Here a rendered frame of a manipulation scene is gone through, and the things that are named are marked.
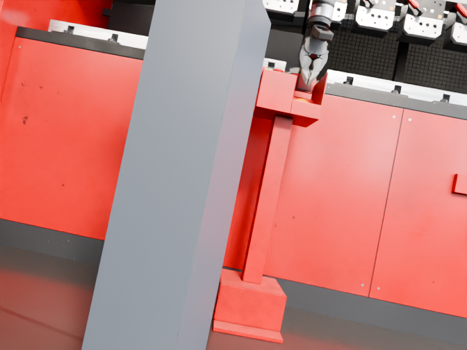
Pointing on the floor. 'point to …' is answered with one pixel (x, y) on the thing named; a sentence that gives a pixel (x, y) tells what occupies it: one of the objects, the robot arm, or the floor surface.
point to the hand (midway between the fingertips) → (308, 80)
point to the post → (400, 62)
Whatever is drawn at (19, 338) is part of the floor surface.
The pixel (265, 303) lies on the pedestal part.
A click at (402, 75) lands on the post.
